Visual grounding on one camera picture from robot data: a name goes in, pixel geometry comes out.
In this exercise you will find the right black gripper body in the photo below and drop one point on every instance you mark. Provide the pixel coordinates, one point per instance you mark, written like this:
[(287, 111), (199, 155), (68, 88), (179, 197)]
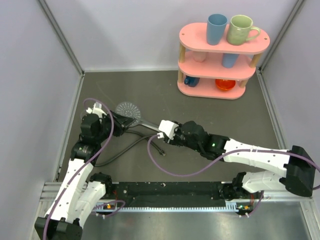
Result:
[(179, 139)]

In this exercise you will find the grey shower head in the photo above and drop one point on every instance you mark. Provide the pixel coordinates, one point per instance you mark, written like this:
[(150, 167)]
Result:
[(130, 110)]

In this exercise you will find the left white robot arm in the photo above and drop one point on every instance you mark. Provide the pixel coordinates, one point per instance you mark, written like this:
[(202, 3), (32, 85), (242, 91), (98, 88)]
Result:
[(79, 192)]

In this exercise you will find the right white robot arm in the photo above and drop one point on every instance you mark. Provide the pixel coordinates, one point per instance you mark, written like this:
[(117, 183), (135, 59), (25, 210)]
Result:
[(282, 169)]

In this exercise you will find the dark blue cup bottom shelf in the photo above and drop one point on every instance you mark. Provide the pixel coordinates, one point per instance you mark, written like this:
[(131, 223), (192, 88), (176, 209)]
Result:
[(191, 81)]

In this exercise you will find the orange bowl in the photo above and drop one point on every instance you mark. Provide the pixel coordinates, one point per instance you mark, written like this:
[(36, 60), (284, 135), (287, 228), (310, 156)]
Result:
[(225, 84)]

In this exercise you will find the pink three-tier shelf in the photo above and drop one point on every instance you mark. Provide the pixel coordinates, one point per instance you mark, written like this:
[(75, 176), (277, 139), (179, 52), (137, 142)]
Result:
[(192, 37)]

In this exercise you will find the pink cup middle shelf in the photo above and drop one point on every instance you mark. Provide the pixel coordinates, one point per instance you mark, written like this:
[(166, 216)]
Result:
[(199, 56)]

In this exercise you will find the light blue cup middle shelf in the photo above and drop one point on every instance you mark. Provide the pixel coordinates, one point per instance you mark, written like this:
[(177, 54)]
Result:
[(229, 60)]

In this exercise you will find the blue tumbler on top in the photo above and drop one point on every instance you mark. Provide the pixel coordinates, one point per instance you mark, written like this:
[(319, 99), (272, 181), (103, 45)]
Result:
[(215, 28)]

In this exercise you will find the green mug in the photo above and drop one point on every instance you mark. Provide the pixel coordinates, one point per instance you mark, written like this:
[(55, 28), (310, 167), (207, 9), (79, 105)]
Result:
[(241, 30)]

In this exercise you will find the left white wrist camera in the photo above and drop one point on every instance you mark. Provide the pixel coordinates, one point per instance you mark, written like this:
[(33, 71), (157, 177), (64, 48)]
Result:
[(96, 109)]

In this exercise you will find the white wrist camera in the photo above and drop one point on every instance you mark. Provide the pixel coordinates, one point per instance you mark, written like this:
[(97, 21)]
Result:
[(96, 109), (167, 129)]

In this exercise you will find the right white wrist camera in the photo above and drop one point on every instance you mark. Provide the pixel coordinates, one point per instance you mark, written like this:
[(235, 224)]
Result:
[(167, 129)]

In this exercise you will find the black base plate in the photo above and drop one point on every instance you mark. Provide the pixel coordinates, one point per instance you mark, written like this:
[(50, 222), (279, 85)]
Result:
[(167, 194)]

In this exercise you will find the aluminium rail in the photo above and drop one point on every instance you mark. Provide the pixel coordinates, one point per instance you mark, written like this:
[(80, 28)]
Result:
[(240, 203)]

